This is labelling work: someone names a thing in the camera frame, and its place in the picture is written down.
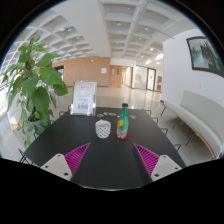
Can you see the white polka-dot cup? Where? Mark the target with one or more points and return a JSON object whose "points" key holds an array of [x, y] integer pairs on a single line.
{"points": [[103, 129]]}

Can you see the green plastic drink bottle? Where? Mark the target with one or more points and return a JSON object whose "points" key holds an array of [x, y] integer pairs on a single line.
{"points": [[122, 123]]}

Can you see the round green sticker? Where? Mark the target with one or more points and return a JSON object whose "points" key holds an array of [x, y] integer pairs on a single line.
{"points": [[100, 115]]}

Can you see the framed landscape painting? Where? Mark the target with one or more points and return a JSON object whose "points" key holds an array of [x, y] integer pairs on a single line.
{"points": [[206, 55]]}

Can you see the blue sticker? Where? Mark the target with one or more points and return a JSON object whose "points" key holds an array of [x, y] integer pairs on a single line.
{"points": [[133, 117]]}

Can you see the potted green leafy plant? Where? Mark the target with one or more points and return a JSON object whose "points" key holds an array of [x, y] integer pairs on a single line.
{"points": [[38, 86]]}

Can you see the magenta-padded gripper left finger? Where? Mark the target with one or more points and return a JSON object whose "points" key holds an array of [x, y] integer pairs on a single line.
{"points": [[76, 157]]}

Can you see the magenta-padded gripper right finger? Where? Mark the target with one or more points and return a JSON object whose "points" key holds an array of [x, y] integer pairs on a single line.
{"points": [[148, 158]]}

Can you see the long white bench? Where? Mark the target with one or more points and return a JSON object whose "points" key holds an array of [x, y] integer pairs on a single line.
{"points": [[203, 116]]}

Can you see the clear acrylic sign stand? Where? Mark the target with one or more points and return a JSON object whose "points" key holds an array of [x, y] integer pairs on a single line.
{"points": [[84, 96]]}

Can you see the ceiling lights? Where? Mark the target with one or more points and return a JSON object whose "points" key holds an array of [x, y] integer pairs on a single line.
{"points": [[119, 23]]}

